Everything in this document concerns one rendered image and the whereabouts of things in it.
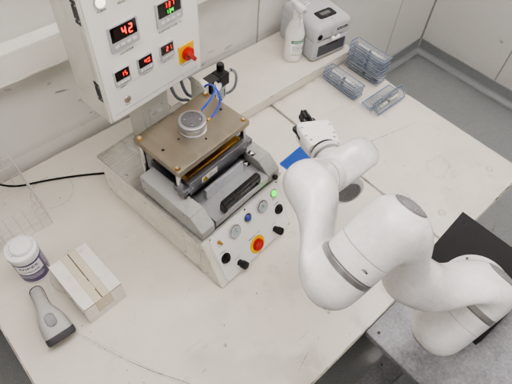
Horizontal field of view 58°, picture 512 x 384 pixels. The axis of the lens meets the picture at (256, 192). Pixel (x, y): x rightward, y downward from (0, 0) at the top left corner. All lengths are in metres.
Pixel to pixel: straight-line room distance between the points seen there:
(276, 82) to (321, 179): 1.18
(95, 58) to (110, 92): 0.11
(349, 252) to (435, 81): 2.84
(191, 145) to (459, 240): 0.81
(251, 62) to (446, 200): 0.96
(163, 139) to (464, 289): 0.81
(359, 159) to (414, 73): 2.48
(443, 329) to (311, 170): 0.46
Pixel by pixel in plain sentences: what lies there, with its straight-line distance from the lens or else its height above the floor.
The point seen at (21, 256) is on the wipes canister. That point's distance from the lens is 1.42.
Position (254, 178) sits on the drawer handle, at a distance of 1.30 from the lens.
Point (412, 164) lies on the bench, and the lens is 1.81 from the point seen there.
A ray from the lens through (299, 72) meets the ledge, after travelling 2.00.
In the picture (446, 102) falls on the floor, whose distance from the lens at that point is 3.36.
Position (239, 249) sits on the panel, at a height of 0.82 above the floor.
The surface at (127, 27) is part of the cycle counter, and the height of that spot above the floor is 1.40.
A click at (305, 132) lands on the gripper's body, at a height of 1.14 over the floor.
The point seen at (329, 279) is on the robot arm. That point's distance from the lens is 0.74.
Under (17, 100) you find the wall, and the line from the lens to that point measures 1.65.
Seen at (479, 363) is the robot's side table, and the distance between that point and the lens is 1.50.
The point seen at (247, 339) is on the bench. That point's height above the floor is 0.75.
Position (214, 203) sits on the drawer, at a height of 0.97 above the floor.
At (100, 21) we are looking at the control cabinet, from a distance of 1.11.
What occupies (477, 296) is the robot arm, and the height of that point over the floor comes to 1.24.
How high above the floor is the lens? 2.03
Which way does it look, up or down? 53 degrees down
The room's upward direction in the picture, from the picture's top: 5 degrees clockwise
